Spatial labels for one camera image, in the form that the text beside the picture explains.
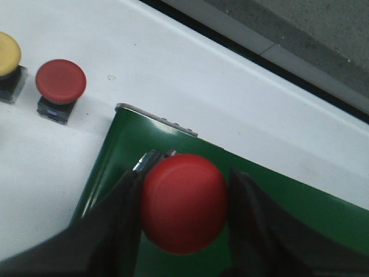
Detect grey granite counter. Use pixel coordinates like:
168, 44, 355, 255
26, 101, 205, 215
168, 1, 368, 99

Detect green conveyor belt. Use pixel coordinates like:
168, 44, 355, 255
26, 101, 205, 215
72, 109, 368, 276

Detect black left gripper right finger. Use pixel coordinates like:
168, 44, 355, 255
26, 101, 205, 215
222, 167, 368, 276

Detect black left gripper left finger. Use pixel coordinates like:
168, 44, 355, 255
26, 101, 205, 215
1, 171, 144, 276

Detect far aluminium conveyor rail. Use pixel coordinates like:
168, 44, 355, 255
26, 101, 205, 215
115, 103, 198, 137

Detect red push button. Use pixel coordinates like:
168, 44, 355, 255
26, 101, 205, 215
140, 154, 228, 255
35, 59, 87, 125

